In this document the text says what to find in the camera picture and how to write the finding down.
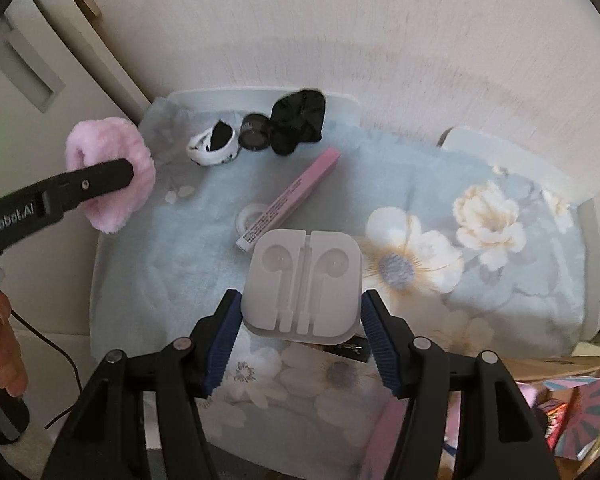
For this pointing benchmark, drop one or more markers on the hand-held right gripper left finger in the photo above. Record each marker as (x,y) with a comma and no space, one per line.
(222,345)

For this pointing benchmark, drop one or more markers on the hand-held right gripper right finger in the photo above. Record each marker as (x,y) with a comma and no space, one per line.
(380,345)

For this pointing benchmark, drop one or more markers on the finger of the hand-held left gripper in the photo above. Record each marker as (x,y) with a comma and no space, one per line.
(95,180)

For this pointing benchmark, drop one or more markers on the pink fluffy scrunchie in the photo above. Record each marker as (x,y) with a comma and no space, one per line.
(110,135)

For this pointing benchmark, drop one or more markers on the white earphone case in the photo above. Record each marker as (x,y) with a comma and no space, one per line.
(305,285)

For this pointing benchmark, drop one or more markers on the cardboard box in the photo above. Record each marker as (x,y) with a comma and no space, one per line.
(545,367)

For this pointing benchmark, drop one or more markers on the red box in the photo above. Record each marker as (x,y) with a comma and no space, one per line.
(555,412)

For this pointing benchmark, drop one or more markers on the person's left hand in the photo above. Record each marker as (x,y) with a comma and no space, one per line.
(7,355)

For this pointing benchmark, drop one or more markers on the pink cloth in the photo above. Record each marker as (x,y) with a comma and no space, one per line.
(387,430)

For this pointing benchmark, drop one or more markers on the blue floral blanket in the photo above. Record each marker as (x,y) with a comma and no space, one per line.
(180,260)

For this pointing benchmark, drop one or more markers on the black and white scrunchie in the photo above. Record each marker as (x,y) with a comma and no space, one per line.
(205,152)

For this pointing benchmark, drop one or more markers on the clear tape roll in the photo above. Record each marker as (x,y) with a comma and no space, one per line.
(245,217)

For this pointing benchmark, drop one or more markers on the small black jar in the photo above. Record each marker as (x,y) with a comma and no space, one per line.
(256,132)

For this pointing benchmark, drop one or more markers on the pink tube box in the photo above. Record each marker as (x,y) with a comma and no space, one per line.
(300,190)

